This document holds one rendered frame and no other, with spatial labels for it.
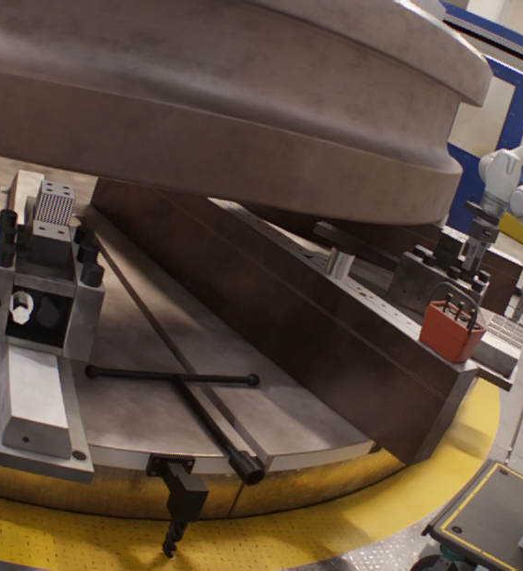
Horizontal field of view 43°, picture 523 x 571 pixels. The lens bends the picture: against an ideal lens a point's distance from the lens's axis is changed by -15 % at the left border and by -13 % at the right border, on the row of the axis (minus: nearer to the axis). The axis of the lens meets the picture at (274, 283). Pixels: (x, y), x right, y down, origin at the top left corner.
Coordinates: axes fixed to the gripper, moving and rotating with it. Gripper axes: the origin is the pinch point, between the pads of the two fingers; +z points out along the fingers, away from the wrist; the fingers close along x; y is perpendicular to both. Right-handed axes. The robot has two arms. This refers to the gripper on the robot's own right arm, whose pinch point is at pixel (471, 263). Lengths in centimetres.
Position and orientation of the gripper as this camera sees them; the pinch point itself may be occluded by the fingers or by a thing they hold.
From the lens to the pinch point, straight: 220.4
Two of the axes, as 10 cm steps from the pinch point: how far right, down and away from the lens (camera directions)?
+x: 6.9, 0.1, 7.2
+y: 6.3, 4.6, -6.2
